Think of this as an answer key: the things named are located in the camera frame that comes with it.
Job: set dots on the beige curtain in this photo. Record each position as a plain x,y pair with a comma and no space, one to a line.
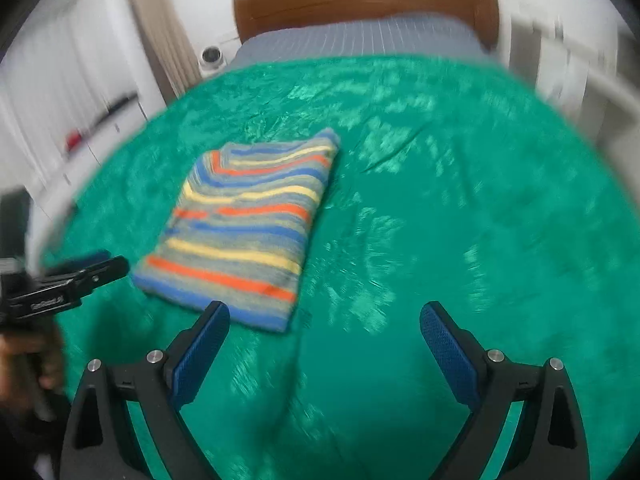
165,25

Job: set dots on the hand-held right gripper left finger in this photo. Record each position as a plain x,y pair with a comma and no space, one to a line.
200,355

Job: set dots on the small red object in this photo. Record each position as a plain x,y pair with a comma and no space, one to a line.
75,139

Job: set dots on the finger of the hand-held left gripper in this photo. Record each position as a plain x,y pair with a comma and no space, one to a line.
102,271
85,261

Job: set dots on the black object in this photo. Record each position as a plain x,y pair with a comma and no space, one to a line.
116,107

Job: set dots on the green satin bedspread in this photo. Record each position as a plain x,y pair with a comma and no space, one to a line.
425,260

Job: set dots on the white side cabinet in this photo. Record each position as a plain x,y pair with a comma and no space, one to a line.
70,85

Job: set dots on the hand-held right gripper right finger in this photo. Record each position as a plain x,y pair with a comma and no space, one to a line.
450,355

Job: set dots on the person's left hand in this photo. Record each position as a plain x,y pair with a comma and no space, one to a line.
20,360

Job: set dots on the grey checked pillow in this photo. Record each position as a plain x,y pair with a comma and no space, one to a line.
360,37

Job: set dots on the small white fan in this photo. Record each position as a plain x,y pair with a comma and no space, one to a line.
212,57

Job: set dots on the striped knit sweater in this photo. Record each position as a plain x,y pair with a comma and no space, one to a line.
240,220

